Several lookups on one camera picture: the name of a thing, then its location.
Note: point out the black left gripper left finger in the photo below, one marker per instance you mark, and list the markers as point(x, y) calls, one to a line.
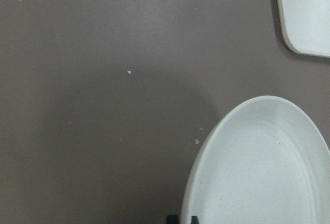
point(172, 219)

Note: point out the cream rabbit tray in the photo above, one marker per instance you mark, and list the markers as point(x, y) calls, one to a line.
point(305, 26)

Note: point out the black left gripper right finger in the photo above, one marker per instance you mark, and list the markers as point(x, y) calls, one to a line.
point(194, 220)

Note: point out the beige round plate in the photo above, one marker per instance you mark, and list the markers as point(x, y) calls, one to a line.
point(264, 162)

